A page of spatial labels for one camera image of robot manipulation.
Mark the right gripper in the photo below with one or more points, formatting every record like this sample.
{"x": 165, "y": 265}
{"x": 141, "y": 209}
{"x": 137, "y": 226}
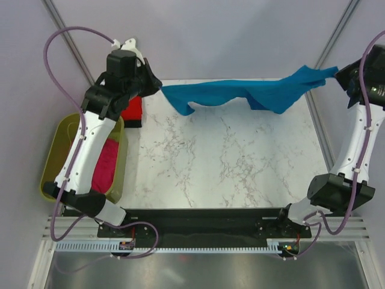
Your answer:
{"x": 341, "y": 76}

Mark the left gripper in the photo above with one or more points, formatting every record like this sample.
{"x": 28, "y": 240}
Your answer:
{"x": 155, "y": 84}

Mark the blue t shirt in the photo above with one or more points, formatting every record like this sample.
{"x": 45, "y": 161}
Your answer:
{"x": 276, "y": 96}

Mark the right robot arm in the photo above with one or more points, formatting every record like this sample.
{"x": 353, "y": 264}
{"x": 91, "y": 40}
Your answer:
{"x": 345, "y": 187}

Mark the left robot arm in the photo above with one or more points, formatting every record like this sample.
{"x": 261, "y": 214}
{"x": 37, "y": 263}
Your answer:
{"x": 127, "y": 75}

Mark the folded red t shirt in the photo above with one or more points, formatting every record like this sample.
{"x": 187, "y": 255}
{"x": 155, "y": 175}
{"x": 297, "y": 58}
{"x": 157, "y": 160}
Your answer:
{"x": 134, "y": 111}

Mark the folded black t shirt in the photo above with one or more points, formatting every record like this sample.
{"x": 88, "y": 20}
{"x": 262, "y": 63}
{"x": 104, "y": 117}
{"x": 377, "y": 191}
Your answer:
{"x": 133, "y": 123}

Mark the pink t shirt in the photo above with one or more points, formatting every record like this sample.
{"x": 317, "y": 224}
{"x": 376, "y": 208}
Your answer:
{"x": 104, "y": 171}

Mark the olive green plastic bin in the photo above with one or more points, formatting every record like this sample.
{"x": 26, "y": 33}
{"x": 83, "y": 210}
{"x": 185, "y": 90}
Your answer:
{"x": 62, "y": 142}

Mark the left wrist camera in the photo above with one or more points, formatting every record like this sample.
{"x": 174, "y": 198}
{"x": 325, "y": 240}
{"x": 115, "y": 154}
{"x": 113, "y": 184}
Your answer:
{"x": 128, "y": 45}

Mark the right aluminium frame post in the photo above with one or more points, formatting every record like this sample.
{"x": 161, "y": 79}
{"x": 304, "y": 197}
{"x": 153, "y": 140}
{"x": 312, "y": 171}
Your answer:
{"x": 337, "y": 31}

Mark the aluminium frame post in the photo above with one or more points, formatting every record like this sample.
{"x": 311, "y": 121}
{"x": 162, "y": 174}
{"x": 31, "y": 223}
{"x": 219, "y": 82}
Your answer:
{"x": 68, "y": 39}
{"x": 337, "y": 31}

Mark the left aluminium frame post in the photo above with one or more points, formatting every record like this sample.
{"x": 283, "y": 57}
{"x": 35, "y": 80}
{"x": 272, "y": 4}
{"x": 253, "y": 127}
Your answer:
{"x": 68, "y": 39}

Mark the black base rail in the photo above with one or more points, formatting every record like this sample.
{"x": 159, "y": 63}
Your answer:
{"x": 207, "y": 227}

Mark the white slotted cable duct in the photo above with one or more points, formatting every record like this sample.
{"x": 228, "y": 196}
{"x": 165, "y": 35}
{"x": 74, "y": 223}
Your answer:
{"x": 111, "y": 246}

